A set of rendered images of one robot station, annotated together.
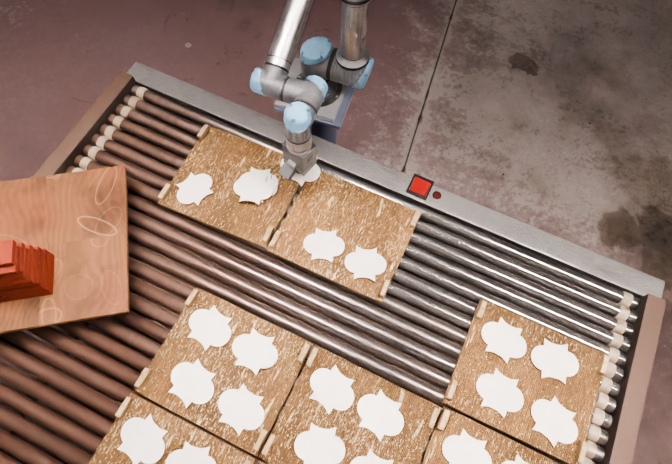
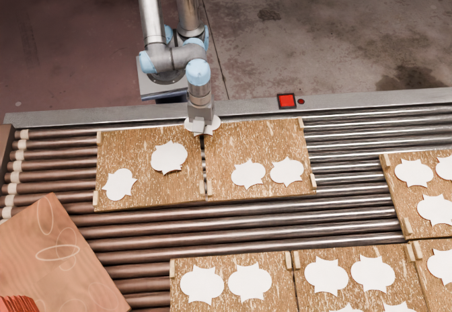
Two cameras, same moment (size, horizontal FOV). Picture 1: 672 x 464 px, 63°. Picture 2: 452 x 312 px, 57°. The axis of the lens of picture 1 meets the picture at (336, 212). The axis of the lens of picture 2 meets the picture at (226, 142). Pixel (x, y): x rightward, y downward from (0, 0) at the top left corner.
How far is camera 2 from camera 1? 0.52 m
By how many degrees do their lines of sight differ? 14
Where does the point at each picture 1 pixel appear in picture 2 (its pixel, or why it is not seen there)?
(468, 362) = (402, 201)
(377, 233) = (280, 146)
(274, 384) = (281, 298)
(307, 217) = (222, 161)
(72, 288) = not seen: outside the picture
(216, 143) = (115, 142)
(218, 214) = (151, 193)
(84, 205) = (35, 241)
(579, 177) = (347, 68)
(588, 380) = not seen: outside the picture
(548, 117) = (305, 41)
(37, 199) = not seen: outside the picture
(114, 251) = (87, 265)
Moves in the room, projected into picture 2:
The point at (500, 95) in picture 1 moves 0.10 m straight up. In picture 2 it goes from (266, 40) to (268, 31)
